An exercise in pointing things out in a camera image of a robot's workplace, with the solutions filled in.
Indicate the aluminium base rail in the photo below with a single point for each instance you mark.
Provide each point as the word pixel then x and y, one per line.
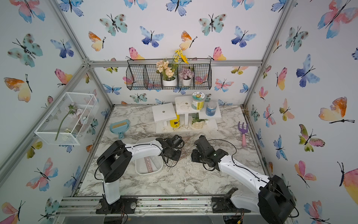
pixel 140 206

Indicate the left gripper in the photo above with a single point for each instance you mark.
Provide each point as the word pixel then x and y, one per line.
pixel 177 157

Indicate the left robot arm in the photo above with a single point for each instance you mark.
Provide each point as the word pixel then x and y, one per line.
pixel 113 163

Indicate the pink triangle ruler middle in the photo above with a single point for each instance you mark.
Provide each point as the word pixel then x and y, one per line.
pixel 186 152

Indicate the white plastic storage box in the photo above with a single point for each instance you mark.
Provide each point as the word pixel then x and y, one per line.
pixel 147 147

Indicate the yellow artificial flower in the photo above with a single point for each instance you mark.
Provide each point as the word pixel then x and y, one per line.
pixel 179 57

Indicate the purple flower pot plant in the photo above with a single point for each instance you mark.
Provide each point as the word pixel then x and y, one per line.
pixel 186 76

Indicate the teal dustpan brush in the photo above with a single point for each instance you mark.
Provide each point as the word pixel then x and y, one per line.
pixel 119 128

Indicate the pink straight ruler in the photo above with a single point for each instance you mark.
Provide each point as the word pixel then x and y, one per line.
pixel 148 163

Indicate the pink artificial flower stem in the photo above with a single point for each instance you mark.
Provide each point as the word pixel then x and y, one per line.
pixel 73 111

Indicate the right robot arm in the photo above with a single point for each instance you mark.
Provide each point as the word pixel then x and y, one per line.
pixel 269 196

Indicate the blue lid jar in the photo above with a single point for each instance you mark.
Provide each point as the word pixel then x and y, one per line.
pixel 211 108

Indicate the white wire cage shelf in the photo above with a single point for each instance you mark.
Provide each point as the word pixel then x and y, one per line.
pixel 73 131

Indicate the black wire wall basket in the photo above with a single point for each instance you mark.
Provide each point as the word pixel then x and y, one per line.
pixel 141 75

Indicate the beige flower pot plant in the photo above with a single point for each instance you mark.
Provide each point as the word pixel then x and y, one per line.
pixel 168 72

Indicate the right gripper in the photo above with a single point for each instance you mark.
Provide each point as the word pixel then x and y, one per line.
pixel 193 155

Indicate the purple pink garden fork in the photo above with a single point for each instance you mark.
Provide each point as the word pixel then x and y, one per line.
pixel 242 127

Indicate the green lid jar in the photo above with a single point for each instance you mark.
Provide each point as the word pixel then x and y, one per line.
pixel 198 99

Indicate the shell planter with greenery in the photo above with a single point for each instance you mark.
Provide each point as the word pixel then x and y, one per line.
pixel 198 123

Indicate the white tiered display stand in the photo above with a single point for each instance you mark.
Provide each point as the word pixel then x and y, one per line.
pixel 163 113

